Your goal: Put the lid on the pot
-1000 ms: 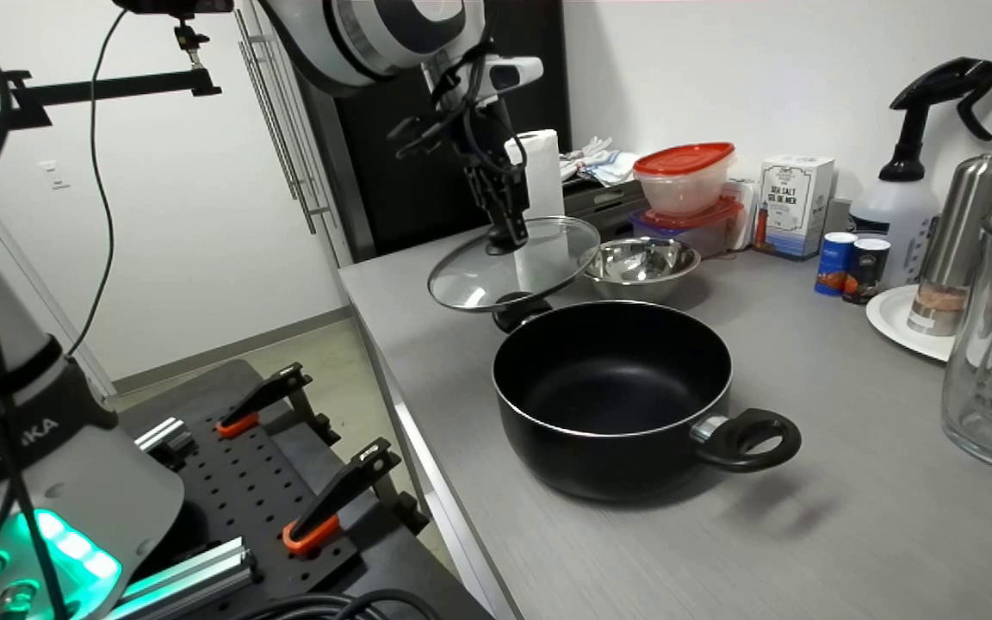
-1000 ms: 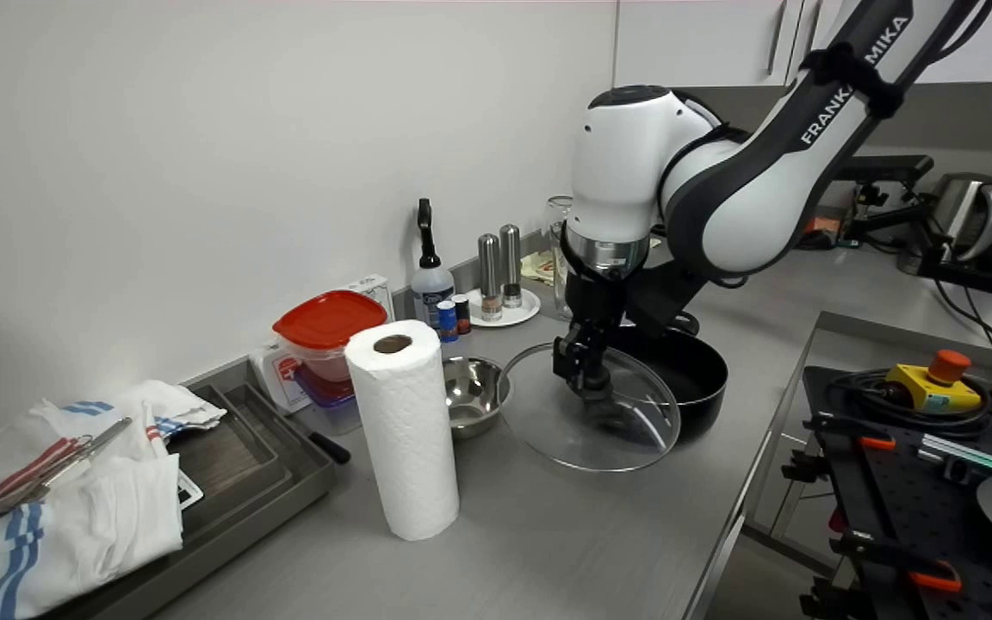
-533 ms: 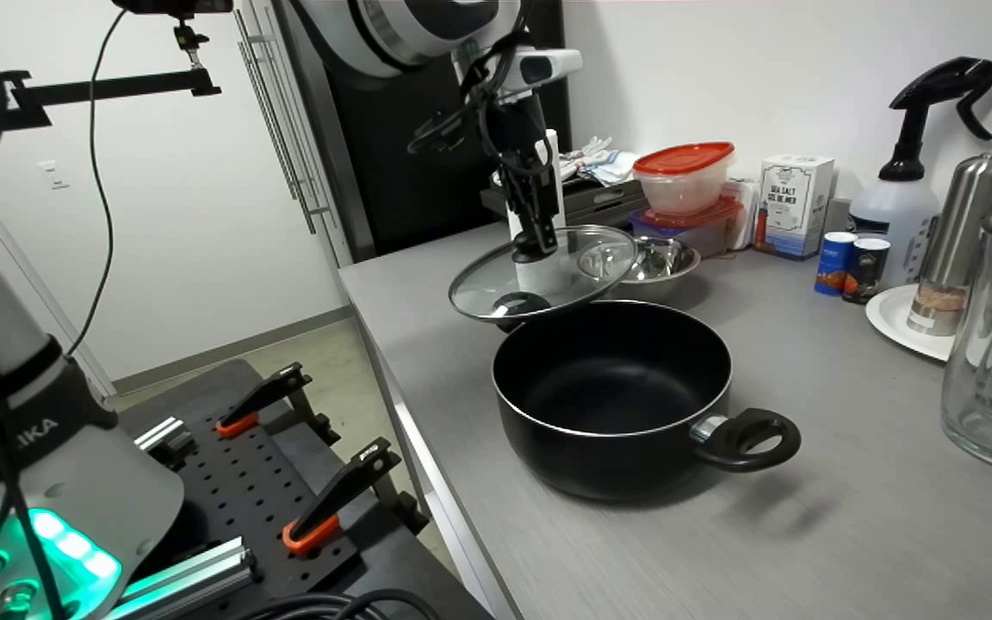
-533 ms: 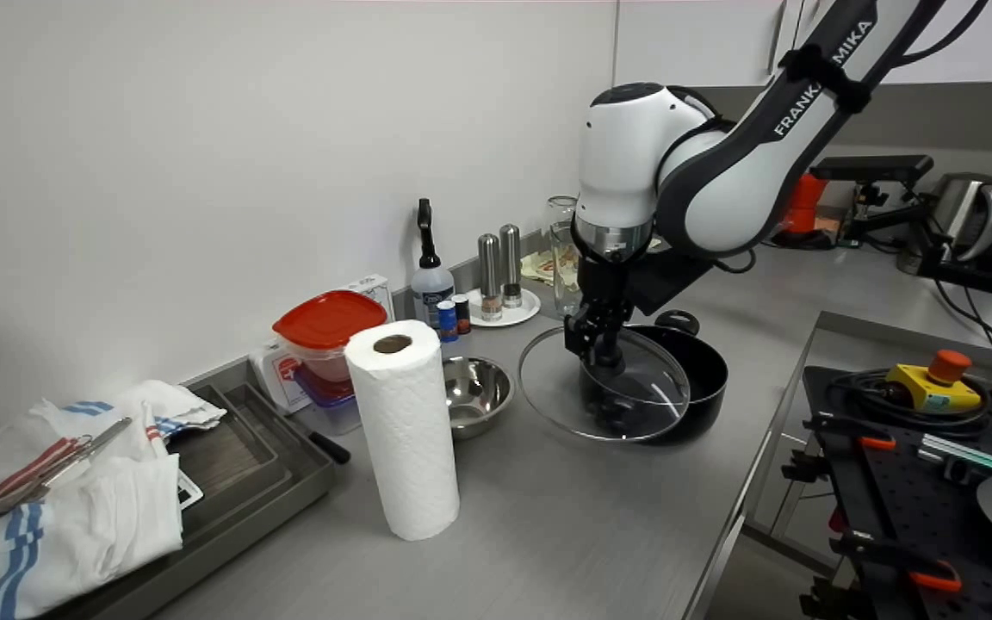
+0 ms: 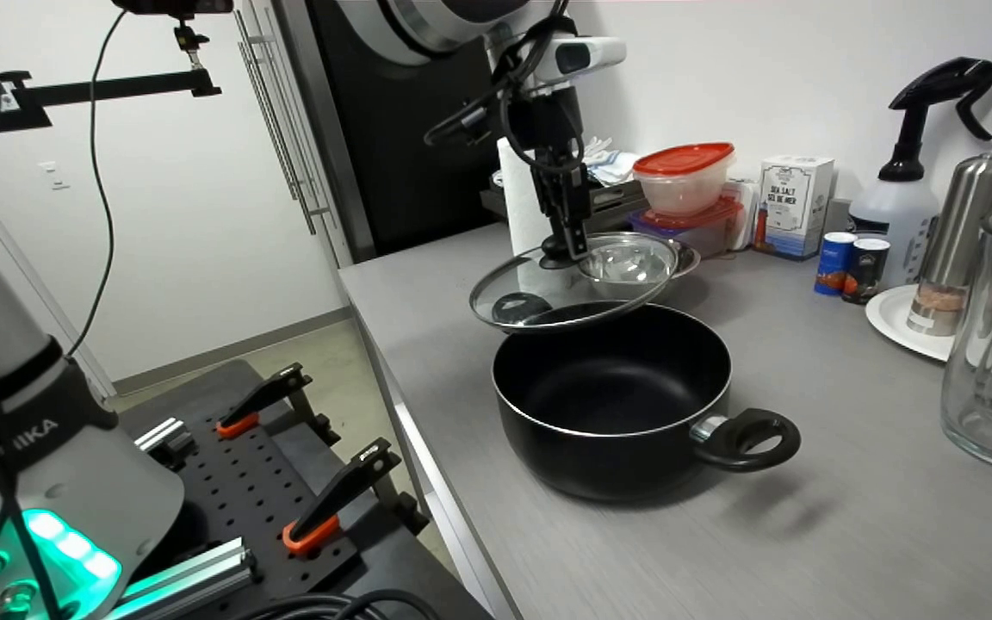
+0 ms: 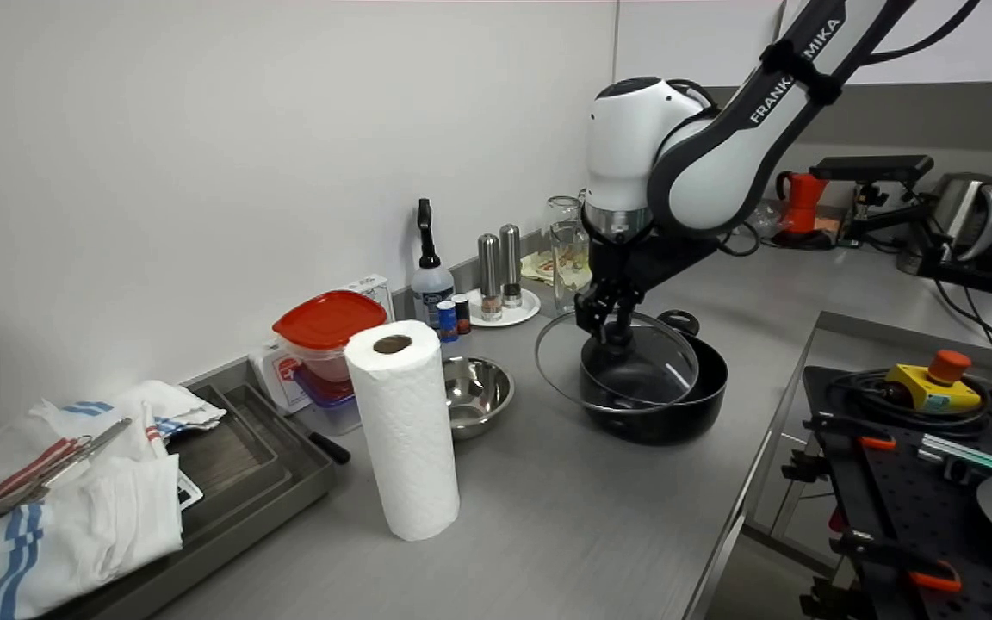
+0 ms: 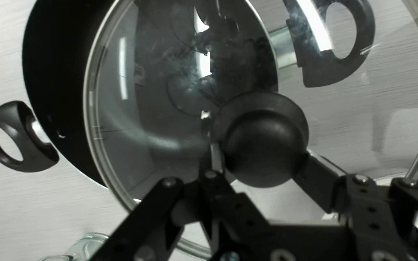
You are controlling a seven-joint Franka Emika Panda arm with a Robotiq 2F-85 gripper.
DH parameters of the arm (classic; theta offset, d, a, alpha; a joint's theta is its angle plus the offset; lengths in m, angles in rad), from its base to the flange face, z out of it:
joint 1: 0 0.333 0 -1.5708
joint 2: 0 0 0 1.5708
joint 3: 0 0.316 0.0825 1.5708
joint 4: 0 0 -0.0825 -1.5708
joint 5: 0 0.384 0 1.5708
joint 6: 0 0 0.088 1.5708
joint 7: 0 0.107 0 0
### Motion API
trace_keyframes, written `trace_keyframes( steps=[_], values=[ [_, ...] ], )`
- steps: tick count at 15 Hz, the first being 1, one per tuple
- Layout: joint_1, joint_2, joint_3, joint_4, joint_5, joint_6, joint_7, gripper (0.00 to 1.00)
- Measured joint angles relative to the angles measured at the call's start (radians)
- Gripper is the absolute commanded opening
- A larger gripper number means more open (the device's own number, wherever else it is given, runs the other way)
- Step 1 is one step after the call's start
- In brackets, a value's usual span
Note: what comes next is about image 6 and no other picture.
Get dark spice jar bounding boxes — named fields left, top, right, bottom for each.
left=453, top=292, right=478, bottom=339

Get steel spice mill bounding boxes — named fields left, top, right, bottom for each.
left=475, top=231, right=505, bottom=316
left=501, top=221, right=528, bottom=310

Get glass lid with black knob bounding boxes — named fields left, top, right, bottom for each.
left=532, top=308, right=702, bottom=416

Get black orange clamp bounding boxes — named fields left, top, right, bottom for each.
left=804, top=413, right=904, bottom=459
left=830, top=528, right=968, bottom=604

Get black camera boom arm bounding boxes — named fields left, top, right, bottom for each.
left=912, top=252, right=992, bottom=310

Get white striped kitchen towel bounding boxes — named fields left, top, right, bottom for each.
left=0, top=376, right=230, bottom=620

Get steel kettle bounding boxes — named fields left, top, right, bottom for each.
left=926, top=168, right=992, bottom=256

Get red kettle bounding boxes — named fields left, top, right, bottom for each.
left=772, top=168, right=830, bottom=241

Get white plate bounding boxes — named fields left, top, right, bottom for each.
left=465, top=284, right=543, bottom=335

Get clear glass pitcher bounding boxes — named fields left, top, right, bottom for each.
left=536, top=193, right=598, bottom=310

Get blue spice jar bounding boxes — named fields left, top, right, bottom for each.
left=433, top=295, right=461, bottom=346

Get clear container with red lid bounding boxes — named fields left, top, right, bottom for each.
left=269, top=286, right=393, bottom=390
left=258, top=340, right=361, bottom=425

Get yellow emergency stop button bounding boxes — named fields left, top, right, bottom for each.
left=881, top=348, right=984, bottom=420

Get steel mixing bowl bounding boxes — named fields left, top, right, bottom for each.
left=441, top=350, right=516, bottom=444

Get spray bottle with black trigger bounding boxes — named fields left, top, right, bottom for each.
left=407, top=196, right=459, bottom=326

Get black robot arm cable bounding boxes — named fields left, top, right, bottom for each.
left=637, top=0, right=984, bottom=262

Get white paper towel roll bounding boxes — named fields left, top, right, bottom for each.
left=341, top=316, right=465, bottom=545

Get black perforated mounting board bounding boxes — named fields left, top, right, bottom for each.
left=797, top=363, right=992, bottom=620

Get aluminium extrusion bar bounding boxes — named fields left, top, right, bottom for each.
left=915, top=429, right=992, bottom=474

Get grey metal tray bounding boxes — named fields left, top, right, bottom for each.
left=46, top=350, right=350, bottom=620

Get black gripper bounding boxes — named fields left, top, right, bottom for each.
left=567, top=223, right=681, bottom=363

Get black pot with handles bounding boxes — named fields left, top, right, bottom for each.
left=574, top=308, right=733, bottom=448

